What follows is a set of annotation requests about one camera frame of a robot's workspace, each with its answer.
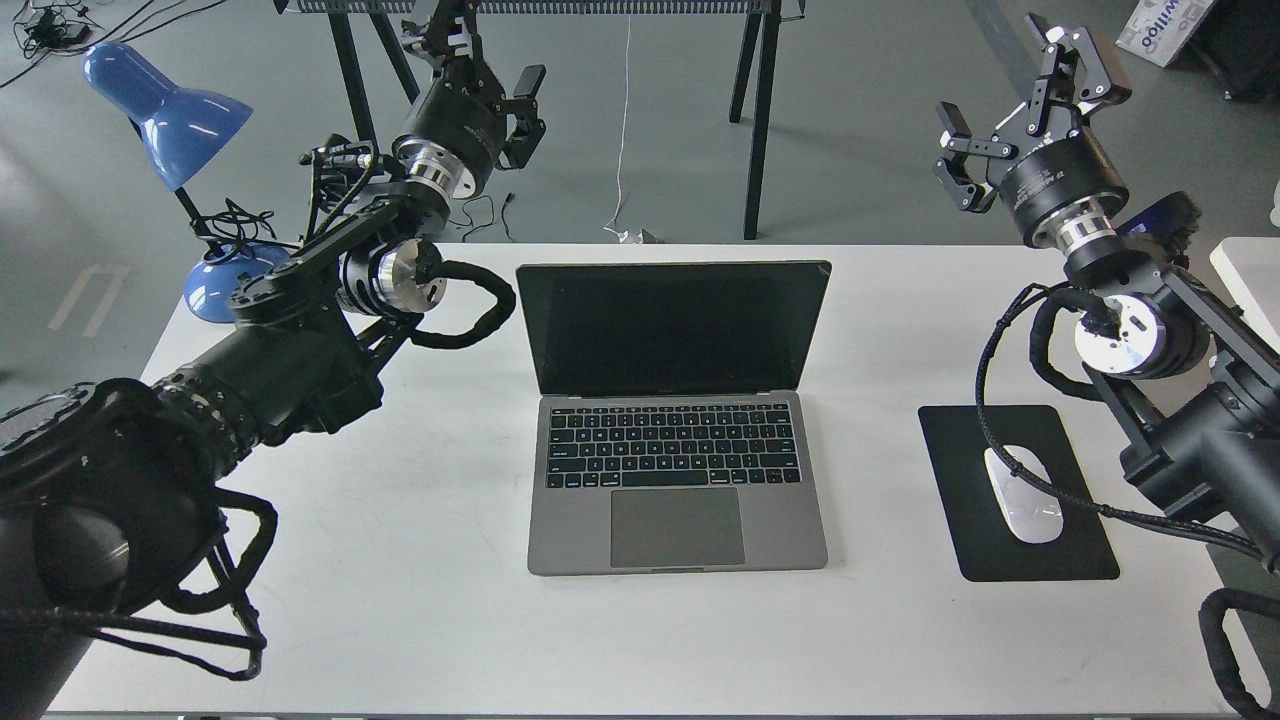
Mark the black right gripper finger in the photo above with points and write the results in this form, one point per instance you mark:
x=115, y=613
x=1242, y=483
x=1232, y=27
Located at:
x=959, y=147
x=1075, y=73

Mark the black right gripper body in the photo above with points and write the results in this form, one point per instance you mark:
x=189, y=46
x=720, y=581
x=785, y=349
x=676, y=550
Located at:
x=1049, y=172

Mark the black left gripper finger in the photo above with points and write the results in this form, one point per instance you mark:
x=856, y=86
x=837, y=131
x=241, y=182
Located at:
x=448, y=40
x=529, y=129

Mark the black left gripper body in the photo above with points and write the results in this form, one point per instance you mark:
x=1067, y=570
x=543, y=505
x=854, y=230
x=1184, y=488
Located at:
x=453, y=135

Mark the grey laptop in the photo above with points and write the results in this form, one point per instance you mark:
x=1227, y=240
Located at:
x=670, y=434

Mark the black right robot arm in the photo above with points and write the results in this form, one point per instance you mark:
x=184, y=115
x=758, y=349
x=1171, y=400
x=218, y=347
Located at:
x=1193, y=387

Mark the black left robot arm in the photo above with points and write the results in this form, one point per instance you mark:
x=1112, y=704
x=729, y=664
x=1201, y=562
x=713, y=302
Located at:
x=115, y=527

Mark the white cardboard box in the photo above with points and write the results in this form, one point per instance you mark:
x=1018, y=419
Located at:
x=1157, y=31

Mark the white side table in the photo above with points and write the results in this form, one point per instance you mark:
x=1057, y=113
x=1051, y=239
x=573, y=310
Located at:
x=1249, y=268

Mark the blue desk lamp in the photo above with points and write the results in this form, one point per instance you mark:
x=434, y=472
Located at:
x=182, y=129

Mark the white computer mouse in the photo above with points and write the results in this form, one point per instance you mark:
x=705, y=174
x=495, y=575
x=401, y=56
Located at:
x=1031, y=515

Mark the black mouse pad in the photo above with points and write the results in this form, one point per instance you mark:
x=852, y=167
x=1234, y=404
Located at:
x=1003, y=529

